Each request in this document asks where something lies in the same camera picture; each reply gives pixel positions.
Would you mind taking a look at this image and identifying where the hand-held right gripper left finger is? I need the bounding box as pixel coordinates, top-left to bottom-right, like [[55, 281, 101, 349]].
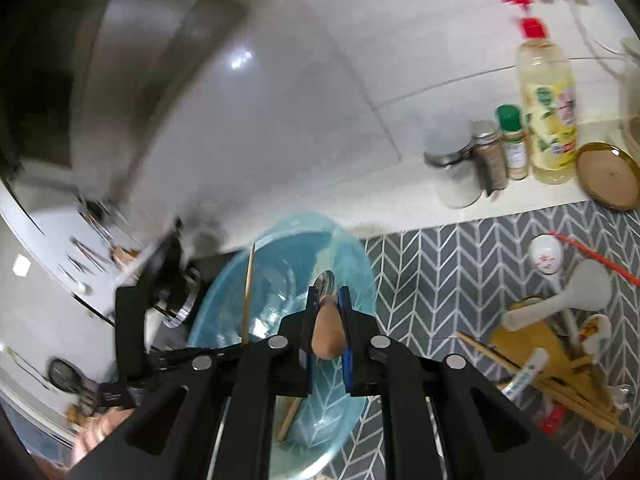
[[67, 285, 322, 480]]

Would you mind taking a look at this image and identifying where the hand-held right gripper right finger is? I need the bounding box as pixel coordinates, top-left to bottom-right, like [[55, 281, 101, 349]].
[[337, 285, 583, 480]]

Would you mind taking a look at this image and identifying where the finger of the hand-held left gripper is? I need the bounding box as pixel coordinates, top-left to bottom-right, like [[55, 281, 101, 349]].
[[149, 343, 252, 369]]

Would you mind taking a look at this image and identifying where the metal spoon with wooden handle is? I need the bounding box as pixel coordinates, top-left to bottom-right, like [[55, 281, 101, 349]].
[[311, 269, 347, 361]]

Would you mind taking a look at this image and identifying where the clear blue plastic basin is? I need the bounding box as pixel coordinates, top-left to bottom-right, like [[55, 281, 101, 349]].
[[186, 211, 378, 480]]

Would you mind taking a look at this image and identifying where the wooden chopstick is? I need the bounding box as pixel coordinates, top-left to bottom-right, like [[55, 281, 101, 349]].
[[276, 399, 302, 442], [241, 243, 256, 347], [455, 331, 521, 372], [532, 380, 637, 437]]

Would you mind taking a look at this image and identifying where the white ceramic spoon red print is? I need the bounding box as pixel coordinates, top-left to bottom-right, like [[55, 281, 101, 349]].
[[528, 233, 583, 356]]

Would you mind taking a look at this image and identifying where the white plastic rice paddle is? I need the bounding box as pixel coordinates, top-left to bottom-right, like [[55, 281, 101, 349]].
[[501, 258, 614, 333]]

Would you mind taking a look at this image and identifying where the white ceramic spoon orange print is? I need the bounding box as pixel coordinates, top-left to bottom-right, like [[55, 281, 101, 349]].
[[579, 313, 613, 358]]

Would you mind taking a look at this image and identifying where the red chopstick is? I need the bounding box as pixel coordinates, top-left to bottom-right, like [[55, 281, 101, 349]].
[[547, 230, 640, 288]]

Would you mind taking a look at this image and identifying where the person's left hand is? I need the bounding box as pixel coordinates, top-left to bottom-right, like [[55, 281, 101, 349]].
[[72, 406, 138, 468]]

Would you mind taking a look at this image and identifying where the foil burner liner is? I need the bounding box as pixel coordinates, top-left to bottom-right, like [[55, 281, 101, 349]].
[[162, 267, 203, 331]]

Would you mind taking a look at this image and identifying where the dark round dial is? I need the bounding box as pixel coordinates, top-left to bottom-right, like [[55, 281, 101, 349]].
[[47, 357, 81, 393]]

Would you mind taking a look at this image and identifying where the black gas stove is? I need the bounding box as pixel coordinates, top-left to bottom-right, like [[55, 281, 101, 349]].
[[142, 245, 256, 356]]

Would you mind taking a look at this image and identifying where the grey chevron mat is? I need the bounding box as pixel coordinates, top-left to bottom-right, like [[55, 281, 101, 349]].
[[280, 200, 640, 480]]

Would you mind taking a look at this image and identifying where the glass jar of white powder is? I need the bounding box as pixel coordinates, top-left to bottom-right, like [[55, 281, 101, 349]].
[[424, 127, 483, 209]]

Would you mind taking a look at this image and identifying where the pepper jar with metal lid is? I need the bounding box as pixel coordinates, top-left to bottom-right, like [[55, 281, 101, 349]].
[[471, 120, 507, 196]]

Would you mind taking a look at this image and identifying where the spice jar with green lid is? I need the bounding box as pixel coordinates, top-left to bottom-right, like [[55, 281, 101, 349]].
[[496, 105, 530, 181]]

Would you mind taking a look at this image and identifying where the stainless steel range hood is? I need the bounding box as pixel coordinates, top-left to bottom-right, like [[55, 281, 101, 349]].
[[0, 0, 251, 201]]

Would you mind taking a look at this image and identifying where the yellow dish soap pump bottle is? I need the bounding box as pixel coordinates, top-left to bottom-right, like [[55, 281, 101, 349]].
[[502, 0, 581, 186]]

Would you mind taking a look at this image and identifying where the brown saucer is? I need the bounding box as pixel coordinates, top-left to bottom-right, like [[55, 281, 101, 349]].
[[576, 142, 640, 212]]

